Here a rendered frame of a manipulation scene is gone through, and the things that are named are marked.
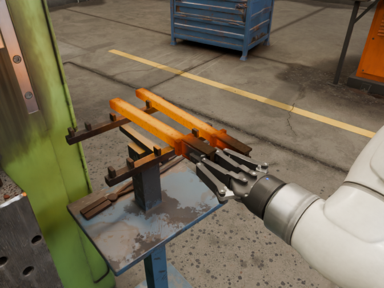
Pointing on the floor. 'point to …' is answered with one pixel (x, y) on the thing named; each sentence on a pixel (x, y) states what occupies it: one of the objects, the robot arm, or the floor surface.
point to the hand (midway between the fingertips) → (197, 151)
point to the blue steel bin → (222, 23)
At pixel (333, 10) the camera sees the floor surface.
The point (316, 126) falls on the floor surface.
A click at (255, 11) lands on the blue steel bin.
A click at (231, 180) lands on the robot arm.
